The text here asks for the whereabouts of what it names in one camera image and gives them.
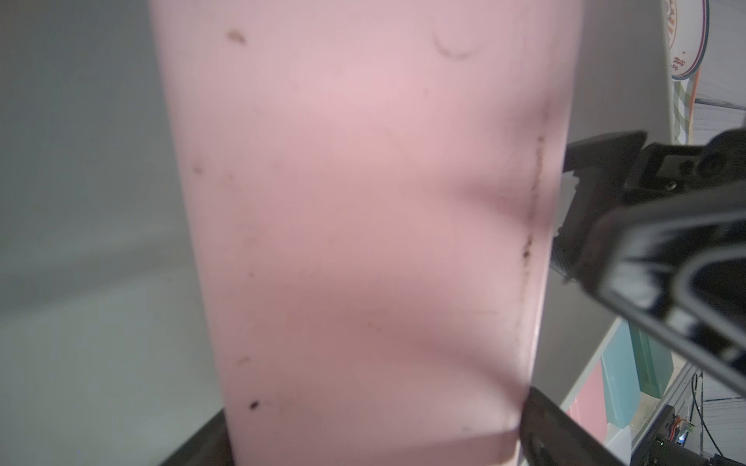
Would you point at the green checkered cloth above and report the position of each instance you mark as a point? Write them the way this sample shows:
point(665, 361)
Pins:
point(683, 106)

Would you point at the orange patterned plate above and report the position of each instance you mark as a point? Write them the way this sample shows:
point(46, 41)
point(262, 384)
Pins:
point(687, 25)

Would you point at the teal pencil case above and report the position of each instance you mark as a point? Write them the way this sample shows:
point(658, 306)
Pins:
point(620, 379)

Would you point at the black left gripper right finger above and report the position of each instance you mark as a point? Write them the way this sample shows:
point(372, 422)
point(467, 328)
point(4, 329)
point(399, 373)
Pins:
point(550, 437)

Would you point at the translucent pink pencil case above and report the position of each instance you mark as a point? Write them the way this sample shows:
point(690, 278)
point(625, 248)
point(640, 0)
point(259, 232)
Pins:
point(588, 409)

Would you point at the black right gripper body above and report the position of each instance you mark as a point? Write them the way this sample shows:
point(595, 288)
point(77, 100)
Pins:
point(662, 171)

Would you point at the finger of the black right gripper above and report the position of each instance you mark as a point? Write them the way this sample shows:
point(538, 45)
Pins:
point(675, 267)
point(601, 165)

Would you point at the grey plastic storage box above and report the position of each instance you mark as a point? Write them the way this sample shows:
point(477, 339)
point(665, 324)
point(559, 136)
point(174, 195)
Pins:
point(106, 356)

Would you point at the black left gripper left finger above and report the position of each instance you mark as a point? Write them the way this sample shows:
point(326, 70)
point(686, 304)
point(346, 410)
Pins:
point(209, 446)

